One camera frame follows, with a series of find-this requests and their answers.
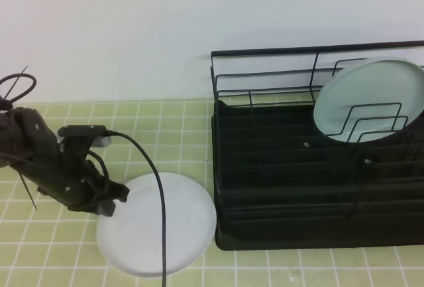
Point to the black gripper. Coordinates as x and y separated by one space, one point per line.
80 181

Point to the white round plate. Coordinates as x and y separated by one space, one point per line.
141 236

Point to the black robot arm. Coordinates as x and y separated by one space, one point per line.
29 146

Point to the pale green plate in rack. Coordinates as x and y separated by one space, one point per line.
369 100

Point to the black drip tray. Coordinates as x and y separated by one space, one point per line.
280 184

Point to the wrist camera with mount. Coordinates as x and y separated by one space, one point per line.
85 136

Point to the black wire dish rack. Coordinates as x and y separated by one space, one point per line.
292 76

